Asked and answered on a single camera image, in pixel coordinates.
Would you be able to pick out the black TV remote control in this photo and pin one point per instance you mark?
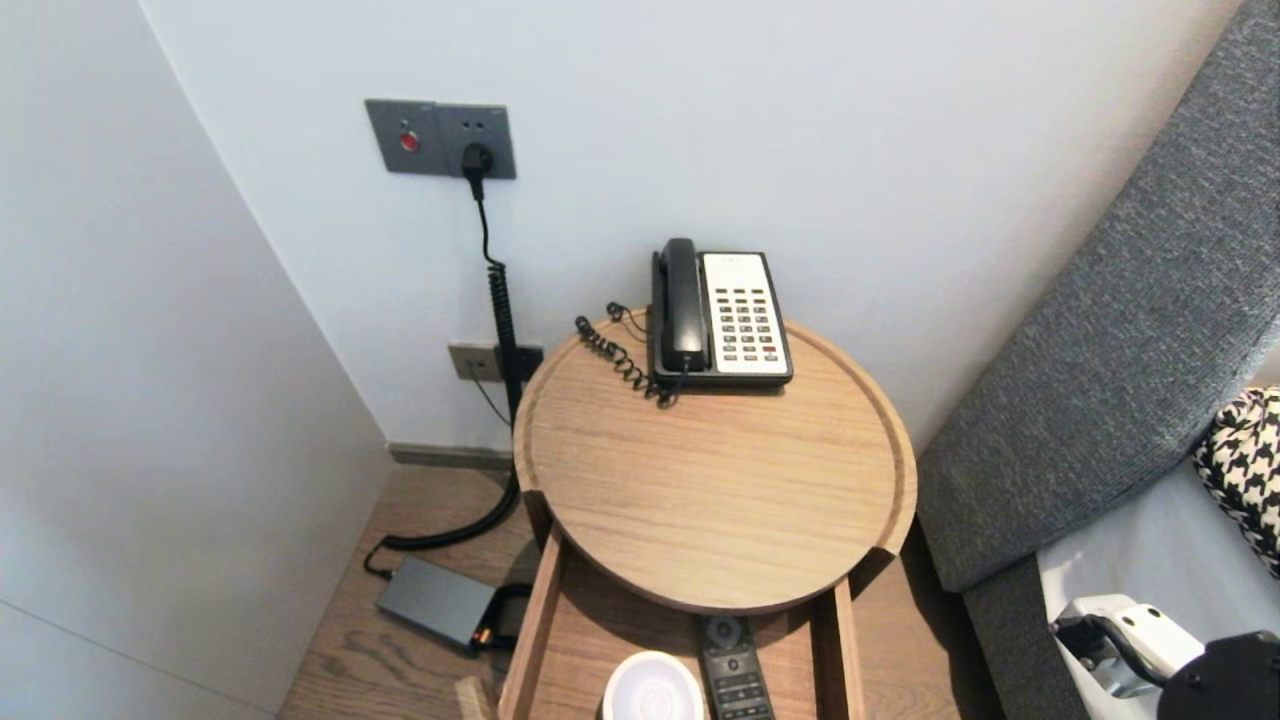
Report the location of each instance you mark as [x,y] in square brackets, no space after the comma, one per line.
[735,670]

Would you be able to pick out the white round smart speaker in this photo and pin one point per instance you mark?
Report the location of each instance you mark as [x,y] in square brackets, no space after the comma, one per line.
[652,690]

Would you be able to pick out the black telephone handset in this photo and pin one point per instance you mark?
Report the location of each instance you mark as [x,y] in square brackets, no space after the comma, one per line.
[683,300]

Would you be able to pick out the black and cream telephone base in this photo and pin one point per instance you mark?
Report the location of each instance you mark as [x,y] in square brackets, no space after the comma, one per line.
[747,320]

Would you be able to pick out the round wooden nightstand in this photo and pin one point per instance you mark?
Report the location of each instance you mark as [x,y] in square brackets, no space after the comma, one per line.
[720,480]

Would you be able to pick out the thin black phone line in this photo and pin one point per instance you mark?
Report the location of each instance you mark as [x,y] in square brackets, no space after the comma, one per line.
[490,402]

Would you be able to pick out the grey wooden baseboard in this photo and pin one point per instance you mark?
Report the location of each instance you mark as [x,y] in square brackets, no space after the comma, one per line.
[440,458]

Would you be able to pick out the black power plug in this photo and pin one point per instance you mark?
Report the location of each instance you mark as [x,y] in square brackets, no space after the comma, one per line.
[477,160]

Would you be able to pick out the grey power adapter box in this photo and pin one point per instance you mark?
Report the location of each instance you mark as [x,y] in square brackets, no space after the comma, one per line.
[435,600]

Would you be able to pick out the grey upholstered headboard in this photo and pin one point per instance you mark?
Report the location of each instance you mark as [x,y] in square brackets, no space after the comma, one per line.
[1100,350]

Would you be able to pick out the grey upholstered bed base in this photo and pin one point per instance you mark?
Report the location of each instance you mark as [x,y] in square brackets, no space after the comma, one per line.
[1020,650]

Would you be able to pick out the white bed sheet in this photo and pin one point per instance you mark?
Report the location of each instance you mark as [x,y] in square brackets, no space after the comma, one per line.
[1150,550]

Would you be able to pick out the black white houndstooth pillow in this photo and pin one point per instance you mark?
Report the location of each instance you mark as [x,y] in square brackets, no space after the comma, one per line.
[1245,470]

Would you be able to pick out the beige wall data socket plate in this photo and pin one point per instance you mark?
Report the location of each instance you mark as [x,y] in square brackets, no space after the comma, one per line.
[470,362]

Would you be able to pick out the grey wall socket panel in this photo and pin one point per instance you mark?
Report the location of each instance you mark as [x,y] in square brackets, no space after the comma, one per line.
[400,125]

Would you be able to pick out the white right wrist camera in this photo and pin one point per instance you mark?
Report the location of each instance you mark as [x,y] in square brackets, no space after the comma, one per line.
[1165,635]

